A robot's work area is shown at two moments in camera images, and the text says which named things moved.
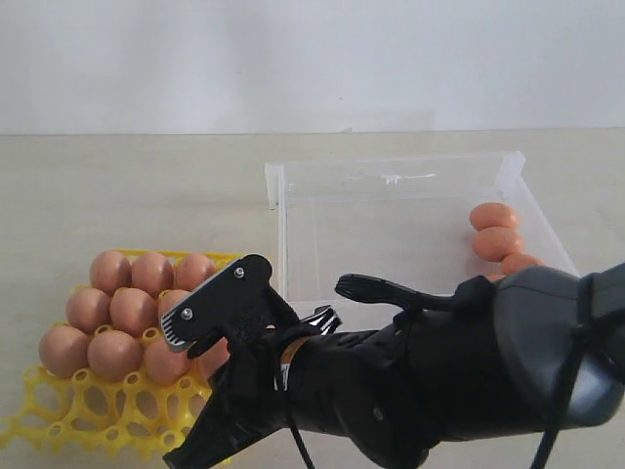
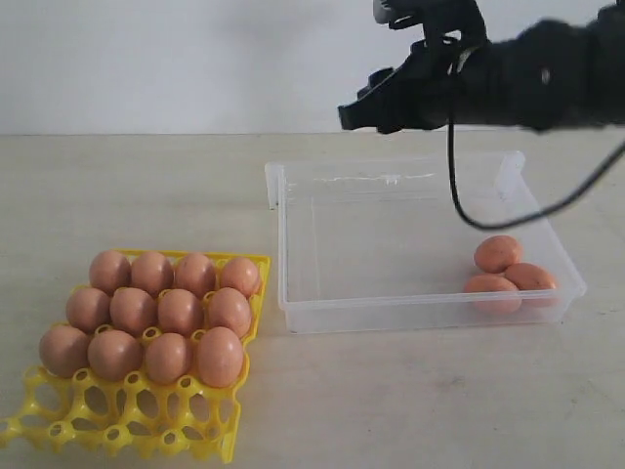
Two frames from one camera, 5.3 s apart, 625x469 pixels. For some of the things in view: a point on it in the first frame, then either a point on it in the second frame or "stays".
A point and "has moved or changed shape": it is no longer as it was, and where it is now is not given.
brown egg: (153, 273) stays
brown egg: (88, 310) stays
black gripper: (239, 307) to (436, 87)
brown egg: (496, 242) has moved or changed shape
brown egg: (63, 351) stays
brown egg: (192, 270) stays
